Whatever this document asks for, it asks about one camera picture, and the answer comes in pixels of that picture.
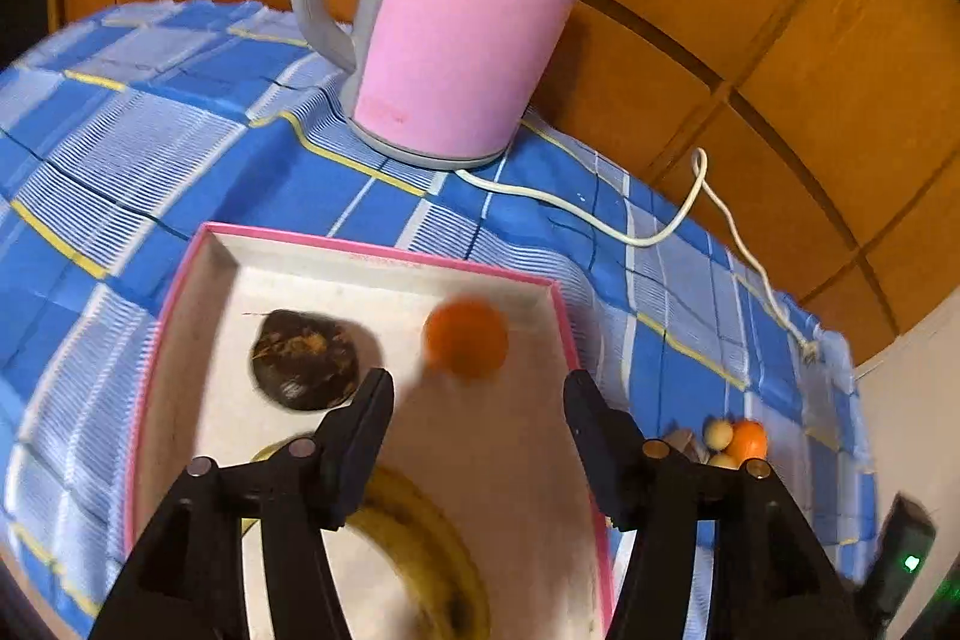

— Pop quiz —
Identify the pink electric kettle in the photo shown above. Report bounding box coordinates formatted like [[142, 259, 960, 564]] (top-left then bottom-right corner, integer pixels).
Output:
[[291, 0, 607, 169]]

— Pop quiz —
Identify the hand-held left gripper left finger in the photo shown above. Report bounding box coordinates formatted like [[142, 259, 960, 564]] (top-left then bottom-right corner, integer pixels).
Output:
[[88, 368, 395, 640]]

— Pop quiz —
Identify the pink-rimmed white box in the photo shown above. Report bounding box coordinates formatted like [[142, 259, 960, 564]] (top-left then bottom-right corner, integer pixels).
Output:
[[124, 221, 617, 640]]

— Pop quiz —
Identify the yellow spotted banana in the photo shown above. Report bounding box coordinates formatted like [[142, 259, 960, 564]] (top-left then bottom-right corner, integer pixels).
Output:
[[244, 441, 492, 640]]

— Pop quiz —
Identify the blue plaid tablecloth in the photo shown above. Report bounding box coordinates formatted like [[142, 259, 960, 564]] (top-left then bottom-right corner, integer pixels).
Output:
[[0, 0, 878, 640]]

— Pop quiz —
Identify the orange tangerine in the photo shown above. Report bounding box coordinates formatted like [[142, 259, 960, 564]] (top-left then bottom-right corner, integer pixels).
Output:
[[731, 420, 769, 461], [421, 299, 511, 380]]

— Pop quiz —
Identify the round dark water chestnut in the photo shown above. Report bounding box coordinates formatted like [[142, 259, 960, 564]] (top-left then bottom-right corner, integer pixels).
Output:
[[250, 308, 359, 414]]

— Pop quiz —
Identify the white kettle power cable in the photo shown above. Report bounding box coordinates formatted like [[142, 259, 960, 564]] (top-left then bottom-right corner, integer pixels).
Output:
[[454, 147, 822, 363]]

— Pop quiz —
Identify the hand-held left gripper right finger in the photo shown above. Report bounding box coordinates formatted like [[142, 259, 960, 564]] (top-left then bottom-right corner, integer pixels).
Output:
[[562, 368, 863, 640]]

